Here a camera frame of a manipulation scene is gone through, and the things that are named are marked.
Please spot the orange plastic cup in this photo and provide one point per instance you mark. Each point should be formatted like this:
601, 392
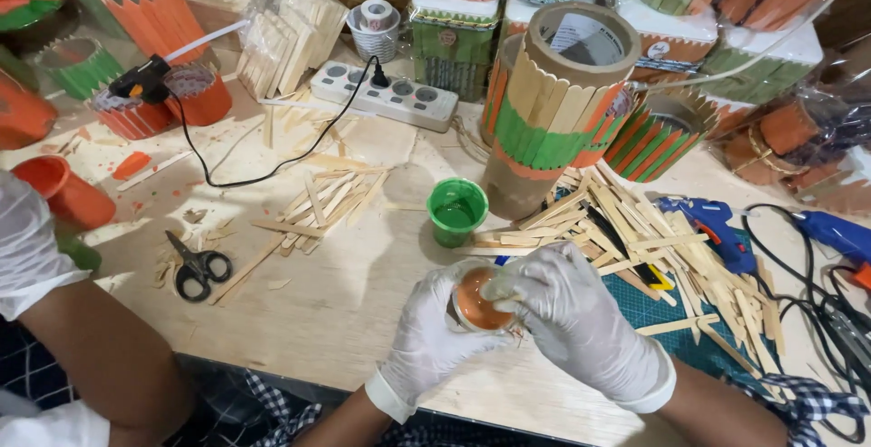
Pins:
65, 192

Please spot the large heap of wooden sticks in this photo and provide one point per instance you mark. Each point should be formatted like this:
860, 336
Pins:
653, 249

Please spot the bagged bundles of wooden sticks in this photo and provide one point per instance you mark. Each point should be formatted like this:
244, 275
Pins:
292, 38

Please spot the black scissors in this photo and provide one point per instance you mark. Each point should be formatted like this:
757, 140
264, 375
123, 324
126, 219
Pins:
196, 266

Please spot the person's right hand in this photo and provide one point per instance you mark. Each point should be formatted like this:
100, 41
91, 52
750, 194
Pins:
578, 317

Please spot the checked blue white shirt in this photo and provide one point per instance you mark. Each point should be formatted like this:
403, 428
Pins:
816, 399

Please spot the single wooden stick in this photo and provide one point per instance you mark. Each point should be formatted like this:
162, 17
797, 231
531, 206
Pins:
153, 170

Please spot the white power strip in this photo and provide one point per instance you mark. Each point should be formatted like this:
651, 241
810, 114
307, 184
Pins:
384, 94

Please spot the white tape roll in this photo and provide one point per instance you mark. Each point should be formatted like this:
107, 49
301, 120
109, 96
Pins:
376, 15

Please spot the orange green striped stick holder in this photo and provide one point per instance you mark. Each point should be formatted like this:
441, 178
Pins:
657, 137

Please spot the white woven cup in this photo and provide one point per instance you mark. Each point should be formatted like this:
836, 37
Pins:
373, 42

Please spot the orange painted stick piece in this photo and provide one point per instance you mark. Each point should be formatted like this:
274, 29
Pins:
130, 164

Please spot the white box with orange trim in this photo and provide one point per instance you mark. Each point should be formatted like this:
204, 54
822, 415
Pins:
670, 38

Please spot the green cutting mat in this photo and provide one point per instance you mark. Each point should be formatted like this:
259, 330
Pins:
657, 314

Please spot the white box with green trim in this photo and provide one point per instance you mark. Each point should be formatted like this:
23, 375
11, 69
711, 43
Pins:
769, 59

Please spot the wrapped brown stick holder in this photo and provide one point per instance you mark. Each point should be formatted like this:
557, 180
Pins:
782, 137

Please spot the blue glue gun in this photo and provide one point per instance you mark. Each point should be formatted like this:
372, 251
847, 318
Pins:
714, 229
837, 236

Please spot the tall orange stick holder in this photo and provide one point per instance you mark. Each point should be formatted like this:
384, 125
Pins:
153, 15

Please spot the yellow black box cutter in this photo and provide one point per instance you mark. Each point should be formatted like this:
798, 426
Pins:
646, 271

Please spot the small pile of wooden sticks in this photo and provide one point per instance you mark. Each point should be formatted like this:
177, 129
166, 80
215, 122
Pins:
320, 209

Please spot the green stick-clad box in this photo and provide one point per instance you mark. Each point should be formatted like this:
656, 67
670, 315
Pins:
452, 42

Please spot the black glue gun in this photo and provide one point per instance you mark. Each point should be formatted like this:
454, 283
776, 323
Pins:
141, 81

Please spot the clear cup of orange paint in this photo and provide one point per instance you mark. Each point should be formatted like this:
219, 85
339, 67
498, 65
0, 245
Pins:
476, 307

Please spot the cardboard tube with orange sticks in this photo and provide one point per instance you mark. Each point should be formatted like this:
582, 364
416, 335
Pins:
497, 89

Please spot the green paint cup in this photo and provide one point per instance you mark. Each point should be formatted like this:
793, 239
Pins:
456, 212

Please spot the cardboard tube with painted sticks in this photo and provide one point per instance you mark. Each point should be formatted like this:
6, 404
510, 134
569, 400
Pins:
554, 113

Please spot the small orange stick holder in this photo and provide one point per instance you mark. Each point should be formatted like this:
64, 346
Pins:
204, 96
129, 117

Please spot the person's left hand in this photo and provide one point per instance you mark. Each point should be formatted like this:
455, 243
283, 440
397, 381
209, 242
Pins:
418, 348

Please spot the person's right fingers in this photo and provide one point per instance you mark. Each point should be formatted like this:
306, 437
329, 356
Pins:
527, 273

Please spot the large orange holder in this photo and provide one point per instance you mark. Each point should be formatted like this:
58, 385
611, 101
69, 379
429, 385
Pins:
20, 117

